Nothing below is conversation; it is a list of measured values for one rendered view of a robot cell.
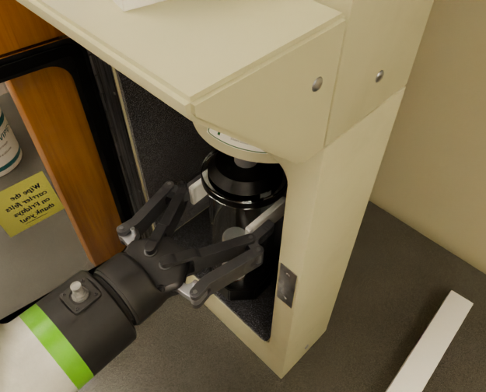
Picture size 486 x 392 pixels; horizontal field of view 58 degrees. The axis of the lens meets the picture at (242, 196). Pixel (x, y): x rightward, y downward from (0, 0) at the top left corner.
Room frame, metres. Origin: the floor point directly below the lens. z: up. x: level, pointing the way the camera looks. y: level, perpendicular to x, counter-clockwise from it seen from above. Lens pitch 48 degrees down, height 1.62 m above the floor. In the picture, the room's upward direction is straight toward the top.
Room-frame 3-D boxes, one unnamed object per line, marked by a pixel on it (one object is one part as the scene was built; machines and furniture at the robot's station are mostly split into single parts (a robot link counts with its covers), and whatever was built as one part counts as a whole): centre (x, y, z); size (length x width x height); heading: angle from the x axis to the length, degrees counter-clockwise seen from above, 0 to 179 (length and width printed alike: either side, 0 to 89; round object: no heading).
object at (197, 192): (0.40, 0.04, 1.20); 0.07 x 0.01 x 0.03; 138
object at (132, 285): (0.26, 0.11, 1.20); 0.09 x 0.08 x 0.07; 138
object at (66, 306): (0.20, 0.16, 1.21); 0.09 x 0.06 x 0.12; 48
